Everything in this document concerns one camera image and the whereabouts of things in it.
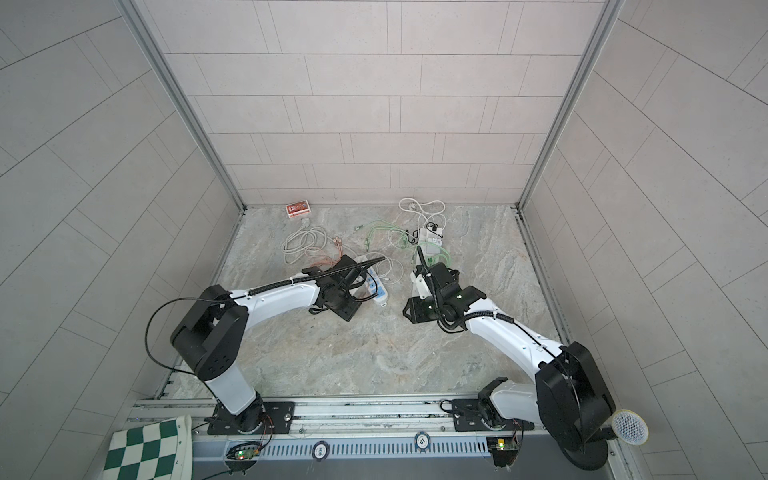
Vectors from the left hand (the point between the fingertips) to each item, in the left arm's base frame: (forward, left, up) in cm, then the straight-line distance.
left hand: (357, 303), depth 90 cm
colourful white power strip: (+18, -23, +5) cm, 30 cm away
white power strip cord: (+35, -23, -1) cm, 42 cm away
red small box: (+40, +27, 0) cm, 48 cm away
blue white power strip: (+3, -8, +1) cm, 8 cm away
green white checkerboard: (-36, +41, +2) cm, 55 cm away
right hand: (-6, -15, +6) cm, 17 cm away
